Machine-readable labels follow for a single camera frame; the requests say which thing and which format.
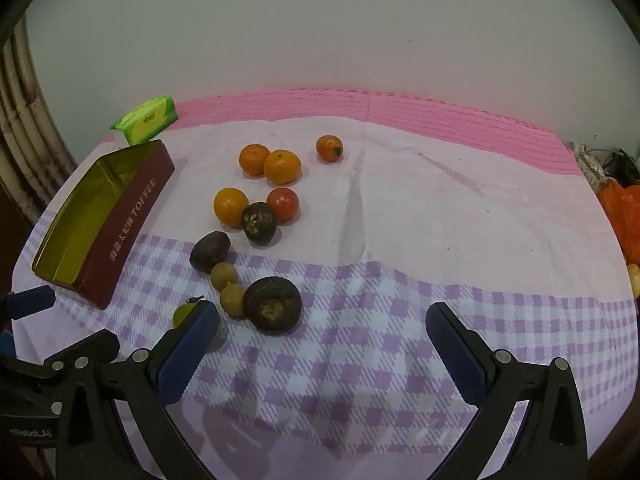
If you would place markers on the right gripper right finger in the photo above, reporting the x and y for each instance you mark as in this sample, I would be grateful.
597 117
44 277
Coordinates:
551 441

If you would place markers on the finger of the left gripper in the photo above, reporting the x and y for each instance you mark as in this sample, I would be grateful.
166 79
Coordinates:
16 305
100 348

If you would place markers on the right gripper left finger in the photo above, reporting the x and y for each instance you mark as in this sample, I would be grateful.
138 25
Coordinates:
153 379

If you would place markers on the green tomato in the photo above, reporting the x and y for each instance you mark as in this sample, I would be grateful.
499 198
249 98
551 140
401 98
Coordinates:
182 312

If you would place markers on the brown longan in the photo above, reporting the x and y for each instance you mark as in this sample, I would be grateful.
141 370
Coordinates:
231 300
222 275

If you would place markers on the large dark passion fruit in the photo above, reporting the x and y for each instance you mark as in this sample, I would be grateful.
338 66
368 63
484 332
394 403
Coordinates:
273 305

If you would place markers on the yellow orange fruit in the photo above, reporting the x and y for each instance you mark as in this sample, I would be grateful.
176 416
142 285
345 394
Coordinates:
228 206

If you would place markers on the red tomato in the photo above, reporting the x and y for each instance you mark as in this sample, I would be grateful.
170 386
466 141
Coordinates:
285 204

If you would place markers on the orange mandarin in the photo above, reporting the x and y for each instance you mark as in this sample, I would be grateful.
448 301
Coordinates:
252 159
282 167

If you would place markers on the red gold toffee tin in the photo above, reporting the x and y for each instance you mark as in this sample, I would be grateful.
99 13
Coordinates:
89 240

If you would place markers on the beige radiator pipes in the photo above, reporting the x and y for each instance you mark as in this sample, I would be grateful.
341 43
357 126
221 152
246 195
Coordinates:
35 161

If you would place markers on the green tissue pack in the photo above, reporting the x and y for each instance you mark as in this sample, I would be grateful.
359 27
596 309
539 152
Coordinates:
147 120

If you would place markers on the orange plastic bag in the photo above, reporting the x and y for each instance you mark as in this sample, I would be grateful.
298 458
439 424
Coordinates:
622 207

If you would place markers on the small orange tomato far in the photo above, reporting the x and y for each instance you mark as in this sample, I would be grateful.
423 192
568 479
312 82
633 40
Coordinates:
329 148

